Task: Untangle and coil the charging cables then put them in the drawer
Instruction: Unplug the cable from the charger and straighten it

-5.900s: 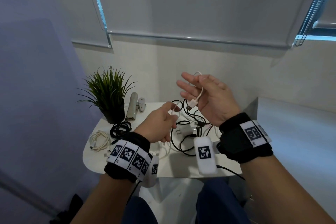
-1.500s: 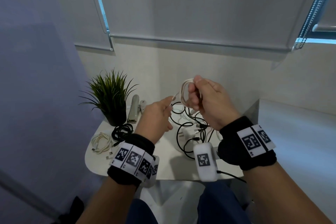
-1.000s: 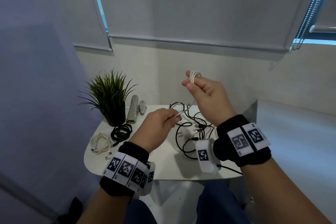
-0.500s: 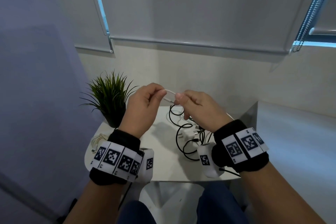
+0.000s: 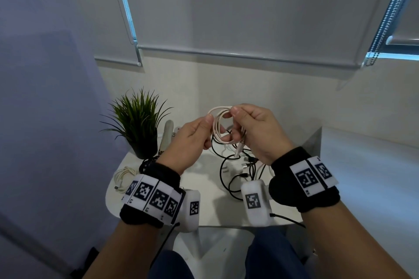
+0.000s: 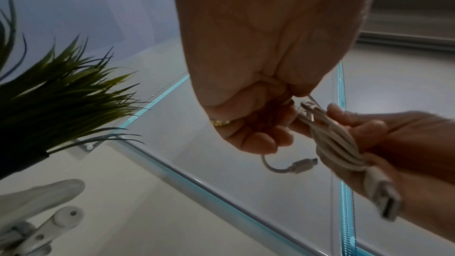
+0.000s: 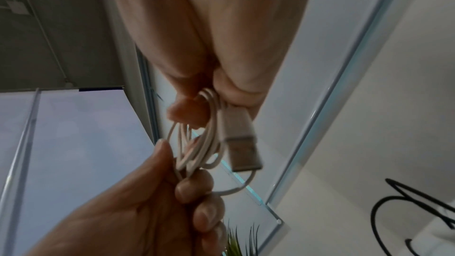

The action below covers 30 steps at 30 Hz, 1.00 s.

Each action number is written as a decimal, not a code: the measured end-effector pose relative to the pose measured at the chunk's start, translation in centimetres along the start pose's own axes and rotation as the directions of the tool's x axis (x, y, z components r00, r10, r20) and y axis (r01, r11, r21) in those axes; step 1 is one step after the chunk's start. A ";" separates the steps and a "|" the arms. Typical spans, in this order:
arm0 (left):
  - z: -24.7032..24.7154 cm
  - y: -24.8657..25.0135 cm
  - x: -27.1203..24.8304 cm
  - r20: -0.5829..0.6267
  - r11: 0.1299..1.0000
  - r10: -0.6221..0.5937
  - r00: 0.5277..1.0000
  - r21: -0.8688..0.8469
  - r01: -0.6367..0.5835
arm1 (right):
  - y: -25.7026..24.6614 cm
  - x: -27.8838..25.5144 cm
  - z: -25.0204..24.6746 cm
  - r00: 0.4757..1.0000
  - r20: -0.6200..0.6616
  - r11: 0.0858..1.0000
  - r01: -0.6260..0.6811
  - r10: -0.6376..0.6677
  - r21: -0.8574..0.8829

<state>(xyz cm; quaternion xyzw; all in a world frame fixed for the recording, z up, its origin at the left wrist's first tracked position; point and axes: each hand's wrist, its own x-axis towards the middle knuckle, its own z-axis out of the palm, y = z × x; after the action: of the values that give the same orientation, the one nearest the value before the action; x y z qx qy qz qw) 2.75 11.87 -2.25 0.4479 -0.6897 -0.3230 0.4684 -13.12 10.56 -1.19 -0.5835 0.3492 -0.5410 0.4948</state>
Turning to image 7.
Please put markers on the person's left hand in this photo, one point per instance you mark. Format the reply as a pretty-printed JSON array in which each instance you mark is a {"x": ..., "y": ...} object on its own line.
[{"x": 124, "y": 215}]

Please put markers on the person's right hand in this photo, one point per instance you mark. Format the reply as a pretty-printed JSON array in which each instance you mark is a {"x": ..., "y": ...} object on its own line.
[{"x": 220, "y": 24}]

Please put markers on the green plant in black pot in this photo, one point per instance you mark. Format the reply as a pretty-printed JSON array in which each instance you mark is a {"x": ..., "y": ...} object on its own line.
[{"x": 234, "y": 243}]

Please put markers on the wide white roller blind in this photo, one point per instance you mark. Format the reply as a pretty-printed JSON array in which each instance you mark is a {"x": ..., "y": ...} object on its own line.
[{"x": 373, "y": 52}]

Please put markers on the small white ceiling fixture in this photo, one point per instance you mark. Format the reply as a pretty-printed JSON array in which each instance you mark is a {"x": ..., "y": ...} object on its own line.
[{"x": 17, "y": 7}]

